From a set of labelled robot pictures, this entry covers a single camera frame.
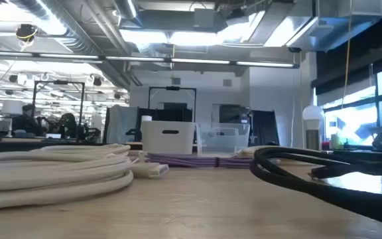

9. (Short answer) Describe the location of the green cup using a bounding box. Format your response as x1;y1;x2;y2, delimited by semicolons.
330;133;343;150

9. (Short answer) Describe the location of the black curtain panel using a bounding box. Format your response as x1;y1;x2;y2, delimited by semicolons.
249;110;280;147

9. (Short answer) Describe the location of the person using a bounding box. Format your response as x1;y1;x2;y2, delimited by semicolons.
11;104;43;137
58;112;78;139

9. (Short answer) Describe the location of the black braided cable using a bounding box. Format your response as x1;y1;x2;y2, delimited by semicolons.
249;145;382;230

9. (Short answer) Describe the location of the white opaque plastic bin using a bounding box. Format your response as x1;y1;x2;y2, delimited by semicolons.
141;119;196;155

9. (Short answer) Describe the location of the metal stand base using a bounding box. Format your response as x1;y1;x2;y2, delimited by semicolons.
302;105;325;151

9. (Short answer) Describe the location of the clear plastic bin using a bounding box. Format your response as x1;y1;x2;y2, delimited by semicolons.
196;122;251;156

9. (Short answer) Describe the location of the long ceiling light bar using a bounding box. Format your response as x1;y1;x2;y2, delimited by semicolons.
0;50;300;69

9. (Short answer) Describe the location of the purple cable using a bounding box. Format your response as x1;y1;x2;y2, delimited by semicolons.
127;151;255;169

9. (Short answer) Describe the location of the white braided cable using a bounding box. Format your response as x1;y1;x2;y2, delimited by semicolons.
0;143;170;212

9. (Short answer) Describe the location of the grey cloth panel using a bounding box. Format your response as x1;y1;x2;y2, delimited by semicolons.
105;105;139;145

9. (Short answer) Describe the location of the black ceiling camera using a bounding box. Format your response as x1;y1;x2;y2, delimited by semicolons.
15;23;39;42

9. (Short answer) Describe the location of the black metal station frame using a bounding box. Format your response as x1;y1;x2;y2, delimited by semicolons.
31;80;86;140
148;86;198;122

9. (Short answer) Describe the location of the yellow hanging cord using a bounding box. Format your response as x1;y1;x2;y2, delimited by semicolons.
340;0;353;110

